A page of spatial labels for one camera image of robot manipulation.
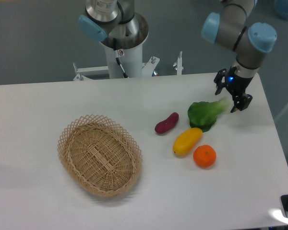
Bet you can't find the green leafy vegetable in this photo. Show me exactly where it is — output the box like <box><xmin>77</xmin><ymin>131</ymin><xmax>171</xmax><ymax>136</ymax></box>
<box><xmin>187</xmin><ymin>98</ymin><xmax>231</xmax><ymax>132</ymax></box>

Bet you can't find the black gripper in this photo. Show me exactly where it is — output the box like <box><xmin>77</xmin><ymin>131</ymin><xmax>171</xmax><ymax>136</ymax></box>
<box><xmin>214</xmin><ymin>67</ymin><xmax>253</xmax><ymax>113</ymax></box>

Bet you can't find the woven wicker basket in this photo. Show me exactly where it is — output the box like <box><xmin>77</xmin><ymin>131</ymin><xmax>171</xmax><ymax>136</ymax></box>
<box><xmin>58</xmin><ymin>115</ymin><xmax>142</xmax><ymax>197</ymax></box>

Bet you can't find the orange tangerine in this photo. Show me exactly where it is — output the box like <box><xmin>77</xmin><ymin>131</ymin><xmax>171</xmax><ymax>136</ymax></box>
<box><xmin>193</xmin><ymin>145</ymin><xmax>216</xmax><ymax>168</ymax></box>

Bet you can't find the yellow mango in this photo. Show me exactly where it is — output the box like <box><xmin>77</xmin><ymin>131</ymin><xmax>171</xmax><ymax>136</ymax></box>
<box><xmin>172</xmin><ymin>127</ymin><xmax>203</xmax><ymax>157</ymax></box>

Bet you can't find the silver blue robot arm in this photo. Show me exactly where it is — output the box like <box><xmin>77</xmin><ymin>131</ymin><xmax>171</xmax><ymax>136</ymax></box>
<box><xmin>78</xmin><ymin>0</ymin><xmax>277</xmax><ymax>112</ymax></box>

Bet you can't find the blue bag in background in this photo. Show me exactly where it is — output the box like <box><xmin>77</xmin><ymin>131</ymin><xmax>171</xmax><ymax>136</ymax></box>
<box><xmin>274</xmin><ymin>0</ymin><xmax>288</xmax><ymax>21</ymax></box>

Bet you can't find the black white cable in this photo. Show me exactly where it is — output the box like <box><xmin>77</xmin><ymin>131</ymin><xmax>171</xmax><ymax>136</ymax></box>
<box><xmin>112</xmin><ymin>37</ymin><xmax>129</xmax><ymax>79</ymax></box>

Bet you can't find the purple sweet potato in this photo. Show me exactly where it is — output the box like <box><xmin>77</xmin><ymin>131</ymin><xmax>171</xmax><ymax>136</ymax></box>
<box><xmin>155</xmin><ymin>112</ymin><xmax>179</xmax><ymax>135</ymax></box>

